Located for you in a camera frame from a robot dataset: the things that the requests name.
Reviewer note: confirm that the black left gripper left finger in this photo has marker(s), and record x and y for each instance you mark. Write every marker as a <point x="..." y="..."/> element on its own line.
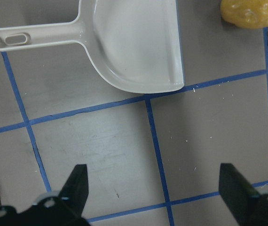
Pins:
<point x="74" y="192"/>

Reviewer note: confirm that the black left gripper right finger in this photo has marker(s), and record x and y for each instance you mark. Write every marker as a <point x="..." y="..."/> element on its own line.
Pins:
<point x="237" y="193"/>

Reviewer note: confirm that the beige plastic dustpan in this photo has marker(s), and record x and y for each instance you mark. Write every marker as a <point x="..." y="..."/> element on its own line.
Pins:
<point x="134" y="45"/>

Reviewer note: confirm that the yellow-brown toy potato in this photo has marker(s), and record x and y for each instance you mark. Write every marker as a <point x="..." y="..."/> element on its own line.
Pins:
<point x="247" y="14"/>

